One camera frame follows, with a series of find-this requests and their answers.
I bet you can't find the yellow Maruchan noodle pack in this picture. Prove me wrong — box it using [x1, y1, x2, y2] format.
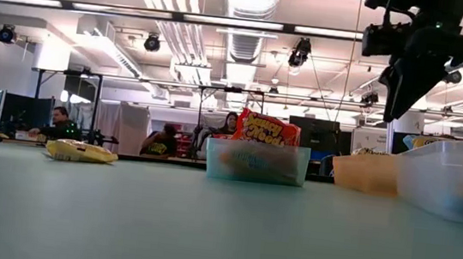
[44, 136, 120, 167]
[352, 145, 391, 160]

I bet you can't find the person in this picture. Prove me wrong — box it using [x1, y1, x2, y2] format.
[212, 109, 241, 142]
[27, 102, 87, 143]
[138, 120, 181, 160]

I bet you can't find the teal plastic bin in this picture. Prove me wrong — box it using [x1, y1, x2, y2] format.
[203, 136, 312, 189]

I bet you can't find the white cloth partition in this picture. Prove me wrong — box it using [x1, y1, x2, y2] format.
[93, 100, 153, 157]

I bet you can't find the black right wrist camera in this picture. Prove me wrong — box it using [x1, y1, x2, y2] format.
[359, 20, 414, 62]

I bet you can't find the green table mat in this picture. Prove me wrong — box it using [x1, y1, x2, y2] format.
[0, 142, 463, 259]

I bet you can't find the silver ventilation duct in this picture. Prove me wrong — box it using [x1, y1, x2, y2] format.
[210, 0, 283, 113]

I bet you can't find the black monitor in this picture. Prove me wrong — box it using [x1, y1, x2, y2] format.
[286, 115, 342, 155]
[0, 91, 56, 131]

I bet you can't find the brown cardboard bin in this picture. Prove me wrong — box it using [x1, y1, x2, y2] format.
[328, 148, 402, 198]

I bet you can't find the overhead beam with light strips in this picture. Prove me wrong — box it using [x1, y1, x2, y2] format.
[0, 0, 463, 53]

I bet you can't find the black ceiling spotlight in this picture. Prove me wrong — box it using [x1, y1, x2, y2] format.
[0, 23, 18, 45]
[442, 69, 463, 86]
[142, 33, 163, 54]
[287, 36, 313, 69]

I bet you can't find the black workstation frame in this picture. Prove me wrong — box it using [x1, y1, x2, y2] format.
[23, 65, 129, 149]
[191, 83, 268, 168]

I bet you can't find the red Saucy Noods pack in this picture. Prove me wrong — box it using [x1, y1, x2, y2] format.
[230, 106, 304, 149]

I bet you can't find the blue-edged Maruchan noodle pack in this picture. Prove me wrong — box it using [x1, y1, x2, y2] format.
[401, 132, 451, 154]

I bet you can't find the clear plastic bin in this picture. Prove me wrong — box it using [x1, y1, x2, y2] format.
[389, 132, 463, 226]

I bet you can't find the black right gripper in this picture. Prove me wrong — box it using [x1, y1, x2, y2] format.
[373, 9, 463, 131]

